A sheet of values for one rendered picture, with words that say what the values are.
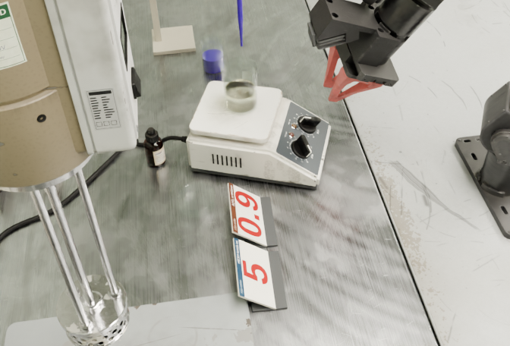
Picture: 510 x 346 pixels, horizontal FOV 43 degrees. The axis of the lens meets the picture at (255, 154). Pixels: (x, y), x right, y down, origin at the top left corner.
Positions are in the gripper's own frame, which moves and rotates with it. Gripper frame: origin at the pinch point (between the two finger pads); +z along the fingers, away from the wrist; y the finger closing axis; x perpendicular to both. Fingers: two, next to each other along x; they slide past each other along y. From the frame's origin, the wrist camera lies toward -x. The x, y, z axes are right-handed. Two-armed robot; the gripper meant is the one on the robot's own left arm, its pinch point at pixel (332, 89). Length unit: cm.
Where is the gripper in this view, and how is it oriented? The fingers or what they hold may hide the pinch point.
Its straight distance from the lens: 94.0
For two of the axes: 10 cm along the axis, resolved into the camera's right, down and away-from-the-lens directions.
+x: 8.6, 0.9, 5.1
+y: 2.2, 8.3, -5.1
